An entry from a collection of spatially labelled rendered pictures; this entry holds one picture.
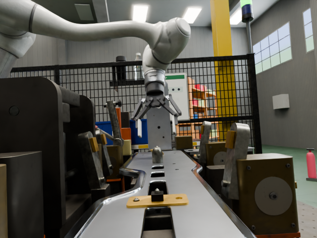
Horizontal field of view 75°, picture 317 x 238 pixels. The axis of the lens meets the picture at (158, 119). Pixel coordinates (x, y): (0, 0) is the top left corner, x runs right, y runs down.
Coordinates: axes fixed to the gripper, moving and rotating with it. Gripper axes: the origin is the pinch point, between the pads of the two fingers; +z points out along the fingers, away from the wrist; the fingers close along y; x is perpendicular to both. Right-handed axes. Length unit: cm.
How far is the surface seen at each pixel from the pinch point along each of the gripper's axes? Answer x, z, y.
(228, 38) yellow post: 39, -75, 44
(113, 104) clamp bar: -10.4, -8.7, -13.7
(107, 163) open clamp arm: -21.2, 14.7, -10.2
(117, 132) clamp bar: -7.7, 1.4, -13.1
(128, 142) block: 1.5, 2.6, -12.0
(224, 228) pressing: -51, 28, 16
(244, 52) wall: 922, -740, 344
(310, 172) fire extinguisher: 360, -19, 220
